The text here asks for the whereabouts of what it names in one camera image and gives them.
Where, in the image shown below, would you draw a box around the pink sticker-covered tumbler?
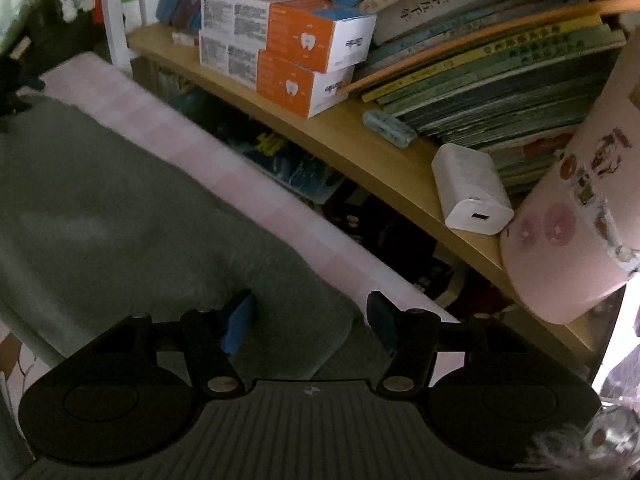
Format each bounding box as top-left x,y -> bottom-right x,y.
500,25 -> 640,325

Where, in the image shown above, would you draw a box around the black box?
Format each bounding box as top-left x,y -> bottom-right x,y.
22,7 -> 108,78

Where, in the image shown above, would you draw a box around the grey-blue eraser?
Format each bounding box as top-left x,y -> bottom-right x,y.
361,109 -> 418,150

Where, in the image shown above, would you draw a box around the white charger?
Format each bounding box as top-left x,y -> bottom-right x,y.
431,143 -> 515,235

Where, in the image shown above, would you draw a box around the pink checked cartoon desk mat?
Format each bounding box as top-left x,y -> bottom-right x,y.
0,52 -> 468,480

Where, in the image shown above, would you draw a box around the row of leaning picture books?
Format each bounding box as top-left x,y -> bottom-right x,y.
155,0 -> 631,196

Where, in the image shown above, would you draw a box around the fluffy grey pompom keychain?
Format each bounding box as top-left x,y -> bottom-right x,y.
525,400 -> 640,480

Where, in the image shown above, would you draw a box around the grey pants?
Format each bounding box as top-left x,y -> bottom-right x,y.
0,95 -> 361,480

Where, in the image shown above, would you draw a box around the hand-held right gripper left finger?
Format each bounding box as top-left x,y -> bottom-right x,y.
87,289 -> 257,398

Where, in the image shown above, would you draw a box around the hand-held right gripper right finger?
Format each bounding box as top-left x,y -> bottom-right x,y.
366,290 -> 541,397

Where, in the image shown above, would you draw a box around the orange white toothpaste box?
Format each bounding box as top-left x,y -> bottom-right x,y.
198,29 -> 357,120
200,0 -> 378,75

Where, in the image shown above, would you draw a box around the shiny plastic bag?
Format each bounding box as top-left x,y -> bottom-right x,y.
0,0 -> 68,53

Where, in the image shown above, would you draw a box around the white wooden bookshelf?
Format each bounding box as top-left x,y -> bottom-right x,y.
95,0 -> 606,366

